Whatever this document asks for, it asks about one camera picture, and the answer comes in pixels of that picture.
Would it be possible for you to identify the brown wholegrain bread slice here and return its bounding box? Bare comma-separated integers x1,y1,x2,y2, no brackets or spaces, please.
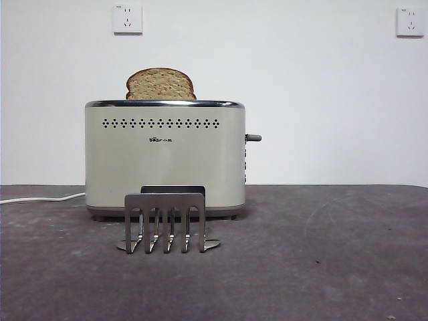
125,68,197,101

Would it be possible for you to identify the cream and steel toaster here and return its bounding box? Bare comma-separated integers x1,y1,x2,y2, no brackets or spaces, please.
84,98,247,221

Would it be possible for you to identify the steel toast rack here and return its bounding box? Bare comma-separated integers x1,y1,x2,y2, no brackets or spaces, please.
115,185,222,254

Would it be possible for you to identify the white wall socket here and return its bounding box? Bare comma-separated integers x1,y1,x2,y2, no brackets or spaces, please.
112,3,144,35
395,6,425,38

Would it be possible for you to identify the white power cable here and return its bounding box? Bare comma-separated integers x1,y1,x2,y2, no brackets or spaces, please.
0,191,86,205

